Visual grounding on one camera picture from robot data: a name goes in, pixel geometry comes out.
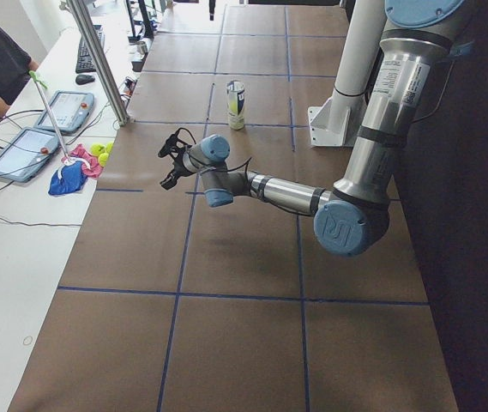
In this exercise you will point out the black gripper can side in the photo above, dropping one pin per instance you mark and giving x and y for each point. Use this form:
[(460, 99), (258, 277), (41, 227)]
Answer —
[(177, 168)]

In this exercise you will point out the clear tennis ball can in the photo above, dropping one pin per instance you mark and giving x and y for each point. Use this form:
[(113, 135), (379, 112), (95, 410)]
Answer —
[(235, 104)]

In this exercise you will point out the grey robot arm holding can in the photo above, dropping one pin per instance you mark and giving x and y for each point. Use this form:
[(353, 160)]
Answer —
[(390, 49)]

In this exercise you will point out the yellow tennis ball on desk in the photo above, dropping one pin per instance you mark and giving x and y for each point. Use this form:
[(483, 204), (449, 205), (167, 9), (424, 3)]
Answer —
[(97, 149)]

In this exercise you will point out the pink cloth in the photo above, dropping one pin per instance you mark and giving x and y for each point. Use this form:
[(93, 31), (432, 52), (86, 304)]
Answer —
[(90, 165)]

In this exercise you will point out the blue cloth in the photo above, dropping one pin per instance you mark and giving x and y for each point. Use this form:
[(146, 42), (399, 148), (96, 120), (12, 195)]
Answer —
[(67, 179)]

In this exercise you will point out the teach pendant far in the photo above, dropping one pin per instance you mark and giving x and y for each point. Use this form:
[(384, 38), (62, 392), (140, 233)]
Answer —
[(71, 109)]

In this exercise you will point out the teach pendant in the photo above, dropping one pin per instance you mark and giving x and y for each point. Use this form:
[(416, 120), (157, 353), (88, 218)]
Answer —
[(71, 109), (26, 154)]

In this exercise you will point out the silver metal cup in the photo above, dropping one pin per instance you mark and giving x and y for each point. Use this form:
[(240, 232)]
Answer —
[(142, 47)]

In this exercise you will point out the black computer mouse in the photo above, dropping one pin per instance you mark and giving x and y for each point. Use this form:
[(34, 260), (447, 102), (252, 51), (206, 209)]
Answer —
[(82, 79)]

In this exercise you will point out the black keyboard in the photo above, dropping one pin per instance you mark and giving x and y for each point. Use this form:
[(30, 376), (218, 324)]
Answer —
[(84, 60)]

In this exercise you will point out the teach pendant near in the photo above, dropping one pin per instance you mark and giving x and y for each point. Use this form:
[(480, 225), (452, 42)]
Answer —
[(26, 154)]

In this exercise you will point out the white stick green tip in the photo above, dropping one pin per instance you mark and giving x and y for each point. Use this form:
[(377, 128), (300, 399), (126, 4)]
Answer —
[(67, 160)]

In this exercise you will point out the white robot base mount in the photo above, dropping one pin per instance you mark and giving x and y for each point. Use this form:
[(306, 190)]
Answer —
[(336, 122)]

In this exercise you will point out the aluminium frame post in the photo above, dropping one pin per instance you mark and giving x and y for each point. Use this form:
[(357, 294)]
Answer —
[(85, 25)]

